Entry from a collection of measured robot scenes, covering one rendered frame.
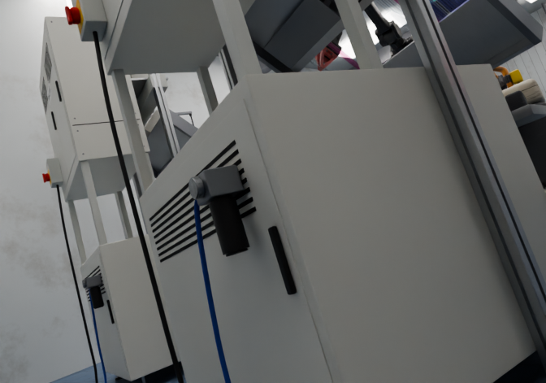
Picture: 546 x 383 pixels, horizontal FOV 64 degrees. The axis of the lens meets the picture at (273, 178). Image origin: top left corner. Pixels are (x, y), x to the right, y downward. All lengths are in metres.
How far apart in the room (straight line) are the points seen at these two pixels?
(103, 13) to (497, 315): 1.16
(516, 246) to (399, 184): 0.25
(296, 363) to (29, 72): 3.94
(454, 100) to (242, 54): 0.42
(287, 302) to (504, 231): 0.42
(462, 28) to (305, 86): 0.78
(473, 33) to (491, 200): 0.66
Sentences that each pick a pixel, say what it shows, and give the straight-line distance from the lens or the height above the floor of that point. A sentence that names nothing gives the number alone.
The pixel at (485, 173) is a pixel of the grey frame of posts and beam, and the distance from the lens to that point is 0.89.
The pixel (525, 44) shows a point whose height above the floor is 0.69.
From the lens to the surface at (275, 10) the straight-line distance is 1.54.
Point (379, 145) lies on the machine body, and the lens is 0.76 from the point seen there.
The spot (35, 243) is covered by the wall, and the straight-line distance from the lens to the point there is 3.83.
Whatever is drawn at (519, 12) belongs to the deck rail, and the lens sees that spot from 1.38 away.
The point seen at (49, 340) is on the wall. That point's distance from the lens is 3.77.
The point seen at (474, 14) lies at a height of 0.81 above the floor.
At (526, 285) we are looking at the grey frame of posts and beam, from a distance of 0.91.
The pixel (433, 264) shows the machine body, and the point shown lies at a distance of 0.78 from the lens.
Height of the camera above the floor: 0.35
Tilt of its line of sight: 10 degrees up
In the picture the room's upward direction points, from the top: 18 degrees counter-clockwise
